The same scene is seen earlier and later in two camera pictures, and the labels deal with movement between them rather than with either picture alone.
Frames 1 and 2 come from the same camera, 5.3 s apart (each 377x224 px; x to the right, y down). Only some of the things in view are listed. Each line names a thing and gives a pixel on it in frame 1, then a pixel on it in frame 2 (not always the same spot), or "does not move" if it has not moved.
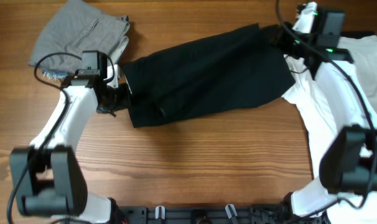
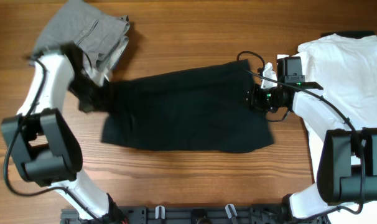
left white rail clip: (163, 212) does not move
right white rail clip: (228, 211) does not move
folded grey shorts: (79, 26) does not move
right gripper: (279, 40) → (254, 99)
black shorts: (234, 69) → (206, 109)
